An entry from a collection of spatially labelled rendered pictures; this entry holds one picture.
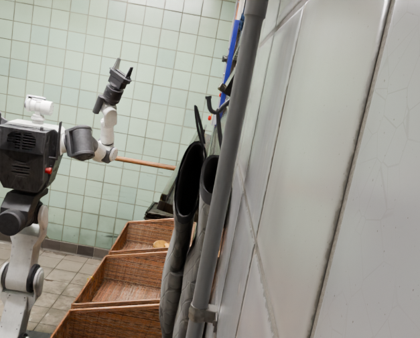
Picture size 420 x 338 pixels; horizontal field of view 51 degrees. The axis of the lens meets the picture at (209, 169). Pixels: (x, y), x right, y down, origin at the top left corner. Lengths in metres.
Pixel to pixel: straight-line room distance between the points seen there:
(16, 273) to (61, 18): 2.33
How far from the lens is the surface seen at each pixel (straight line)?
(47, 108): 2.20
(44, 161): 2.08
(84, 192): 4.10
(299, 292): 0.16
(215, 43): 3.81
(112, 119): 2.29
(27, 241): 2.37
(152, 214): 3.09
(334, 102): 0.16
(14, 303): 2.50
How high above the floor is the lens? 1.73
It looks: 11 degrees down
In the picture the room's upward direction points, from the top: 10 degrees clockwise
